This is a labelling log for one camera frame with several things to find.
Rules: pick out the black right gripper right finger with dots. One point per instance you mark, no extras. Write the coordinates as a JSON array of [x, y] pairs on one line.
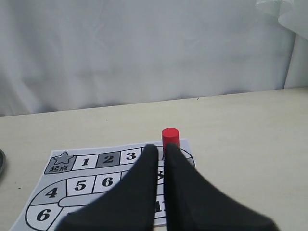
[[193, 204]]

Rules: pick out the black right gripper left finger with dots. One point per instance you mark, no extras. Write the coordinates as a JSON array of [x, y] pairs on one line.
[[128, 206]]

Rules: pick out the red cylinder game piece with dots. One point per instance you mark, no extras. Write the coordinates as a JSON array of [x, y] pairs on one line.
[[170, 135]]

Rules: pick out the paper number game board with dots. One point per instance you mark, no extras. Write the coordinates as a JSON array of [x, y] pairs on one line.
[[73, 178]]

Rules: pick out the round stainless steel plate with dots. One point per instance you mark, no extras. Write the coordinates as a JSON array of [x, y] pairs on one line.
[[2, 162]]

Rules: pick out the white backdrop curtain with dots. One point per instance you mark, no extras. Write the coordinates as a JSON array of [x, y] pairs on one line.
[[58, 55]]

